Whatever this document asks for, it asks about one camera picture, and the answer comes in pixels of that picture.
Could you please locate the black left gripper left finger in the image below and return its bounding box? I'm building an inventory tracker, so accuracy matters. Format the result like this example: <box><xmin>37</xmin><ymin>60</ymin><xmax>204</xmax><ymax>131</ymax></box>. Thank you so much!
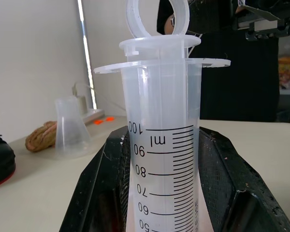
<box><xmin>59</xmin><ymin>125</ymin><xmax>131</xmax><ymax>232</ymax></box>

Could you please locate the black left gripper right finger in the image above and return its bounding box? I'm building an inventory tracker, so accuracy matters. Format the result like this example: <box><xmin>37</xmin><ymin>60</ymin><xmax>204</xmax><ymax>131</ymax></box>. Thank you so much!
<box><xmin>198</xmin><ymin>125</ymin><xmax>290</xmax><ymax>232</ymax></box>

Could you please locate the clear plastic 100 ml syringe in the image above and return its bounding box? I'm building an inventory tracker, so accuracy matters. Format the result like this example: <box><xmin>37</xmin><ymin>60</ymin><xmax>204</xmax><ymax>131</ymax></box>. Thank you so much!
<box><xmin>93</xmin><ymin>0</ymin><xmax>232</xmax><ymax>232</ymax></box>

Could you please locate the translucent plastic conical flask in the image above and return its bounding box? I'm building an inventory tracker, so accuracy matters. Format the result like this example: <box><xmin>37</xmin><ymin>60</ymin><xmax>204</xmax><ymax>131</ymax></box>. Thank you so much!
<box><xmin>54</xmin><ymin>96</ymin><xmax>93</xmax><ymax>160</ymax></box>

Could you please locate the colourful printed box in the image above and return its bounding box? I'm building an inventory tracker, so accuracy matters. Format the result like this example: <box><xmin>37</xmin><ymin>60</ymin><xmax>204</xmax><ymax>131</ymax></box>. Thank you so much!
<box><xmin>278</xmin><ymin>56</ymin><xmax>290</xmax><ymax>89</ymax></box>

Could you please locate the black cloth backdrop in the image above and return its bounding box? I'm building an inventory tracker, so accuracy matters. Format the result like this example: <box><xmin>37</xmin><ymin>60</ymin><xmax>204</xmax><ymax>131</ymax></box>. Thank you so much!
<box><xmin>156</xmin><ymin>0</ymin><xmax>280</xmax><ymax>123</ymax></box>

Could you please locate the black object with red base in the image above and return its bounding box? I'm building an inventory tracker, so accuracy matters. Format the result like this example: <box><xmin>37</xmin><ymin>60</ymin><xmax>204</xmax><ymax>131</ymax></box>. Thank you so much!
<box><xmin>0</xmin><ymin>133</ymin><xmax>16</xmax><ymax>190</ymax></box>

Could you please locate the brown coiled rope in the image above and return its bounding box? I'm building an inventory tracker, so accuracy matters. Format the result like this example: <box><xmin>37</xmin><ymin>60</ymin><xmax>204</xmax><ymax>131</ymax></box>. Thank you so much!
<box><xmin>25</xmin><ymin>120</ymin><xmax>58</xmax><ymax>153</ymax></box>

